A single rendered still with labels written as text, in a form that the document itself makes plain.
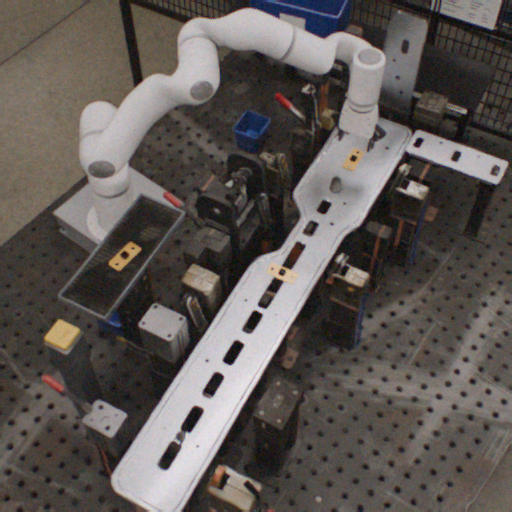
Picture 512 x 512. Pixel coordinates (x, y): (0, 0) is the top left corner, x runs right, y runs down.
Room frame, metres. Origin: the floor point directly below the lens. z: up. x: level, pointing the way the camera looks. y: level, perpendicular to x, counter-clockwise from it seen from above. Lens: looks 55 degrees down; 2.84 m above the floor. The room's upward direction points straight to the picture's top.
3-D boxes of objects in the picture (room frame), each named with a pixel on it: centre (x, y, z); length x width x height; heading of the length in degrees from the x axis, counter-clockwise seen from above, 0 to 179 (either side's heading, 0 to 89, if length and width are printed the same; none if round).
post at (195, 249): (1.24, 0.17, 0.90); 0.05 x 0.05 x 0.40; 61
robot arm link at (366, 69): (1.63, -0.29, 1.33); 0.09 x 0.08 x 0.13; 6
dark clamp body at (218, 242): (1.28, 0.12, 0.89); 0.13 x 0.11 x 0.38; 61
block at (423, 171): (1.60, -0.49, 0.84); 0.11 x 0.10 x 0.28; 61
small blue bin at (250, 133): (1.98, 0.02, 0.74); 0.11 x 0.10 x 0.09; 151
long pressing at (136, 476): (1.20, -0.06, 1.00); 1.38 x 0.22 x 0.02; 151
